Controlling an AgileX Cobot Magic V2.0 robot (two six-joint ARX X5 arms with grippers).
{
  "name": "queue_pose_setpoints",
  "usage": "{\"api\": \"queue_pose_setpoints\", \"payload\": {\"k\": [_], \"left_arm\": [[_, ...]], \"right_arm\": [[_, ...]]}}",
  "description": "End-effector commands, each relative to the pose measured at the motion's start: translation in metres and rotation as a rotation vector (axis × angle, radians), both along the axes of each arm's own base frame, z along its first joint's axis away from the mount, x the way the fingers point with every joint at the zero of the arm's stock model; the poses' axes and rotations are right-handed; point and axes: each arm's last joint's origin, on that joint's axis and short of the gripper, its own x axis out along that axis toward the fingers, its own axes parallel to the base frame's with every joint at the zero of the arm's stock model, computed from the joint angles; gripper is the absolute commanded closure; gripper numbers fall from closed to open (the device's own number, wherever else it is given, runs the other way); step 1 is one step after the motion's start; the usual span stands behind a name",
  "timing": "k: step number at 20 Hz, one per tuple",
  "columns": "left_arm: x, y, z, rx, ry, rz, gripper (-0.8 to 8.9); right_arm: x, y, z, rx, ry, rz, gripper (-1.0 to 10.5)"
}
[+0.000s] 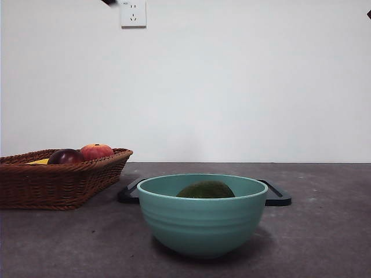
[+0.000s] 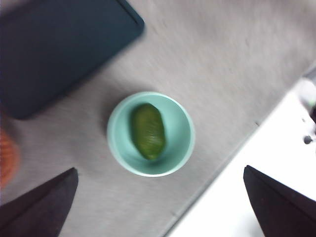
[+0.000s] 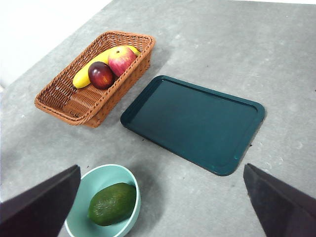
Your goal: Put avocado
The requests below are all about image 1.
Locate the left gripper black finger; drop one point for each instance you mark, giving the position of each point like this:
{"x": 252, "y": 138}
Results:
{"x": 110, "y": 1}

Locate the green avocado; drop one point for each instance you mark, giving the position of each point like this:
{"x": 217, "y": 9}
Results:
{"x": 205, "y": 189}

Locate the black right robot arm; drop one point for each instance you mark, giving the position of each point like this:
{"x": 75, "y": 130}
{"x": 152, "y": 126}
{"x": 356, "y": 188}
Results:
{"x": 369, "y": 13}

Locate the red yellow apple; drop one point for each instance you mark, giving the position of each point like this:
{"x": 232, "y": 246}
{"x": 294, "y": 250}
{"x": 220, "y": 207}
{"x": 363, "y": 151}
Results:
{"x": 98, "y": 151}

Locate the dark red plum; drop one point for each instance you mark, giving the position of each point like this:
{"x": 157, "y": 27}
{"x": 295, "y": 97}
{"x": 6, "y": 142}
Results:
{"x": 66, "y": 157}

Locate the yellow fruit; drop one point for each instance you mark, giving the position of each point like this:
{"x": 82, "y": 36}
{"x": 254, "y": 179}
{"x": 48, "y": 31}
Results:
{"x": 39, "y": 161}

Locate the brown wicker basket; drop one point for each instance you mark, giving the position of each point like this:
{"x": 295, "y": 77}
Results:
{"x": 58, "y": 185}

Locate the dark rectangular tray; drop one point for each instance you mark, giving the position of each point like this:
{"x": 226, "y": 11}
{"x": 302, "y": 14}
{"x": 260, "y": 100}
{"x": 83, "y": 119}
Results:
{"x": 129, "y": 195}

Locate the teal ceramic bowl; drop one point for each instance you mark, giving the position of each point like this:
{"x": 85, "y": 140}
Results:
{"x": 203, "y": 223}

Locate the white wall socket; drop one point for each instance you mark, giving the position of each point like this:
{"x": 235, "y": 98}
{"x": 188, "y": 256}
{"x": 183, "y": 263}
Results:
{"x": 134, "y": 14}

